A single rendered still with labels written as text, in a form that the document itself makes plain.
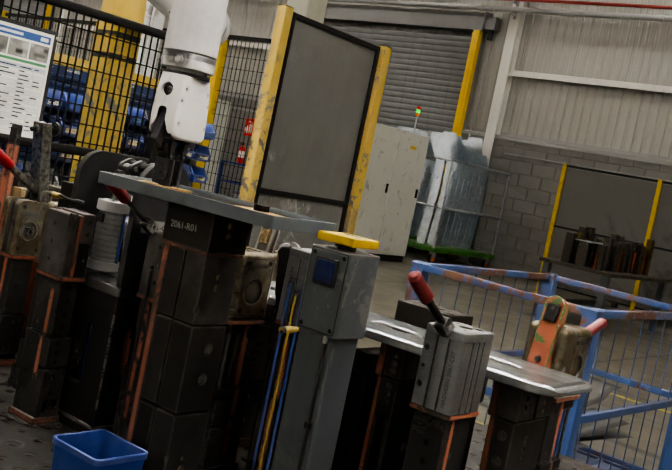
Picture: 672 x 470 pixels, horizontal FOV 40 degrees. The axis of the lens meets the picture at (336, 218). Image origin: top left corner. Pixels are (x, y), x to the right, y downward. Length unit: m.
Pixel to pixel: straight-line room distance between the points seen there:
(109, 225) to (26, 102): 1.00
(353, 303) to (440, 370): 0.17
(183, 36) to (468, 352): 0.63
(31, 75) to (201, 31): 1.27
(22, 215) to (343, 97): 3.49
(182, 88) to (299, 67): 3.57
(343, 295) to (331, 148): 4.12
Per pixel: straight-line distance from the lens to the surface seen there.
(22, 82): 2.67
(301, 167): 5.12
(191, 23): 1.46
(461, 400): 1.33
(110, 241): 1.74
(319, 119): 5.17
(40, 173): 2.04
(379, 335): 1.50
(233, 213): 1.28
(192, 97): 1.46
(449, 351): 1.30
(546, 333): 1.60
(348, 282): 1.20
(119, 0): 2.90
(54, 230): 1.70
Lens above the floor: 1.24
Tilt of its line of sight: 3 degrees down
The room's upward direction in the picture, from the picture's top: 12 degrees clockwise
